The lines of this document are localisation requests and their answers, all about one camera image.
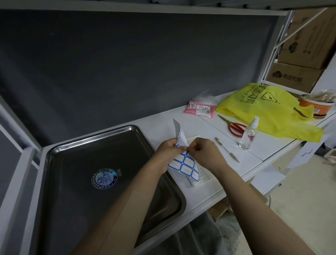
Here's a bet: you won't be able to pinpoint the person's right hand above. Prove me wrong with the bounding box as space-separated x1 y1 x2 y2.
188 138 230 177

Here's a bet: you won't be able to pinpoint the person's left hand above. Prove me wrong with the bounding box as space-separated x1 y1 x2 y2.
153 138 188 173

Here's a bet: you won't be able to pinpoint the sheet of blue-bordered labels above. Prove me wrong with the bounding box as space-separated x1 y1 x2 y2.
168 118 200 183

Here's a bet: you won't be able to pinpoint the person's left forearm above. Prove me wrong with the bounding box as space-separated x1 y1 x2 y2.
71 157 168 255

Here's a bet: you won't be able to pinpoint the person's right forearm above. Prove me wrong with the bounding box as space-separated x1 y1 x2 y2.
212 164 315 255

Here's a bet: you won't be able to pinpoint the grey pen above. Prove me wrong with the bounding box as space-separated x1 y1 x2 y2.
215 137 240 163

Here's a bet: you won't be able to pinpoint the white metal shelving rack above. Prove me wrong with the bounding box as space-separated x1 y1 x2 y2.
0 90 336 255

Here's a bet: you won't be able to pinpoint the red scissors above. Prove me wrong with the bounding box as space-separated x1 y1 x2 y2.
218 115 248 138

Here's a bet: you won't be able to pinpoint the clear spray bottle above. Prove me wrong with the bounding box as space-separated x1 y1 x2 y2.
238 116 260 151

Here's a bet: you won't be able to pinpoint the pink packet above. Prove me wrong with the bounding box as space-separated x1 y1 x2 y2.
184 90 217 119

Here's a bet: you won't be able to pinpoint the brown cardboard box piece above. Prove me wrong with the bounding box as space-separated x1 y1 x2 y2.
207 176 269 221

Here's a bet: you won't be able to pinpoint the round blue-white sticker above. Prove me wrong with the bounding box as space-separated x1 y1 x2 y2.
91 168 118 189

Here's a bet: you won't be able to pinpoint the yellow-green plastic bag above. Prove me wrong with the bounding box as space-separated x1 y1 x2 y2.
216 83 325 144

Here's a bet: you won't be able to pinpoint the white printed paper sheet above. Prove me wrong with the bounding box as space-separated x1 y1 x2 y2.
286 132 332 168

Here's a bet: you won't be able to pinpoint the steel tray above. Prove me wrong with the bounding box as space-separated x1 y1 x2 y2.
36 125 187 255

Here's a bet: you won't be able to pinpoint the cardboard box with dark print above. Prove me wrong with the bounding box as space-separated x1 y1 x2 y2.
265 62 325 94

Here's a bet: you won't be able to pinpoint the orange paper bowl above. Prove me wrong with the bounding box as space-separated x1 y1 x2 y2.
298 93 335 120

